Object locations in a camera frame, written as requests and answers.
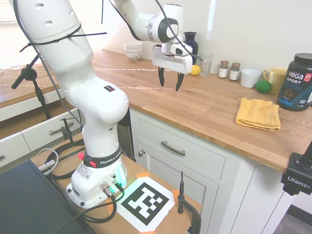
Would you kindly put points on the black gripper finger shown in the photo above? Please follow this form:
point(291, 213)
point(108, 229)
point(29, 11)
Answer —
point(180, 80)
point(161, 76)

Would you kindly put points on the black white AprilTag paper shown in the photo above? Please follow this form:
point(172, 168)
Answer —
point(146, 202)

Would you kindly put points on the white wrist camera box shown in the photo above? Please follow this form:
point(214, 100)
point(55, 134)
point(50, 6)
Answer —
point(180, 50)

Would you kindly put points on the orange tape piece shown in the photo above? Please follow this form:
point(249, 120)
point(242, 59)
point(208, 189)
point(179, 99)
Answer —
point(142, 174)
point(176, 192)

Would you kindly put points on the large black bar clamp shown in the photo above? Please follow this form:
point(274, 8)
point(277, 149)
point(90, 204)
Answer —
point(181, 195)

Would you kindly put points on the plain white bowl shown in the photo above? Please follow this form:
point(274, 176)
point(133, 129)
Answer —
point(133, 45)

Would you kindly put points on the white drawer front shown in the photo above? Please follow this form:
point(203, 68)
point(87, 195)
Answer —
point(190, 146)
point(39, 139)

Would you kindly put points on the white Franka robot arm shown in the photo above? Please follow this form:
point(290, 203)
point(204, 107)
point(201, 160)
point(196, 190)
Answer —
point(73, 73)

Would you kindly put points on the black zip tie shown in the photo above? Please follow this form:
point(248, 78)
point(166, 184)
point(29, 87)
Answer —
point(73, 35)

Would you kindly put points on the black Vega protein tub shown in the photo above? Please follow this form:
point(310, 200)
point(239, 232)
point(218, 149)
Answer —
point(296, 83)

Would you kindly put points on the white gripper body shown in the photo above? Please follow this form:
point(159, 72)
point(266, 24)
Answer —
point(170, 63)

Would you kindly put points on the white cabinet door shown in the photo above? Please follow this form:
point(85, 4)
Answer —
point(195, 187)

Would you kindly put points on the spice jar copper lid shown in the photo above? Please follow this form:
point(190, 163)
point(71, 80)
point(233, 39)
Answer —
point(235, 72)
point(223, 70)

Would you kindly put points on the yellow lemon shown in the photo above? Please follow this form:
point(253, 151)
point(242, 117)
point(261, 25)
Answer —
point(195, 70)

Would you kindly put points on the black clamp-on camera stand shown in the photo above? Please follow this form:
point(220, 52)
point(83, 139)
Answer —
point(296, 175)

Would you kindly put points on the brown wooden base board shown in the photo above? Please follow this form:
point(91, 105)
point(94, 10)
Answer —
point(175, 219)

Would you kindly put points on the yellow terry cloth towel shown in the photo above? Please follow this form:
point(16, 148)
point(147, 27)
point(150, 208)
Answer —
point(256, 114)

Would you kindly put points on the green lime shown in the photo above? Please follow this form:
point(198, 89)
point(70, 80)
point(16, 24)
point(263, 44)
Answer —
point(263, 86)

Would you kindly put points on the white bowl floral print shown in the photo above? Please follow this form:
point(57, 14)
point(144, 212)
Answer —
point(133, 54)

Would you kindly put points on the clear drinking glass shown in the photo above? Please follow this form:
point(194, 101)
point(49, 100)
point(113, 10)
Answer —
point(206, 65)

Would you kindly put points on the white mug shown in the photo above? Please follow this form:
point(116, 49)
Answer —
point(250, 79)

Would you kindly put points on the dark blue painted vase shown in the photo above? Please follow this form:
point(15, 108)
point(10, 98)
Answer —
point(191, 39)

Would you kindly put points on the yellow mug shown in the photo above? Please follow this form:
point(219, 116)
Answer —
point(278, 80)

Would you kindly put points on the metal cabinet knob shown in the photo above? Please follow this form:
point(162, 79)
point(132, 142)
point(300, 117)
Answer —
point(142, 153)

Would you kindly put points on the black control box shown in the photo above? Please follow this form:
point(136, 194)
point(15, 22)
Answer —
point(24, 200)

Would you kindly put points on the white window blind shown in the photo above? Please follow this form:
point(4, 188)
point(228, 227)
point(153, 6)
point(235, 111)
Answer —
point(8, 12)

